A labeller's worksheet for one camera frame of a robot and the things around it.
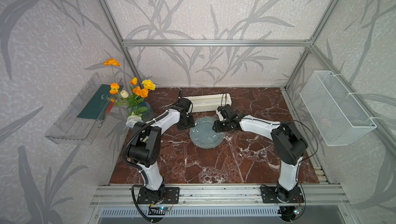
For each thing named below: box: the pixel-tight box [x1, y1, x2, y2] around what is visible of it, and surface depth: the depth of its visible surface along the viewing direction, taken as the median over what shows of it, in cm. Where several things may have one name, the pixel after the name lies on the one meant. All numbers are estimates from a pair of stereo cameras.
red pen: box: [105, 101, 115, 115], surface depth 70 cm
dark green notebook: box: [76, 84, 114, 120], surface depth 71 cm
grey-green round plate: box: [189, 116, 225, 150], surface depth 95 cm
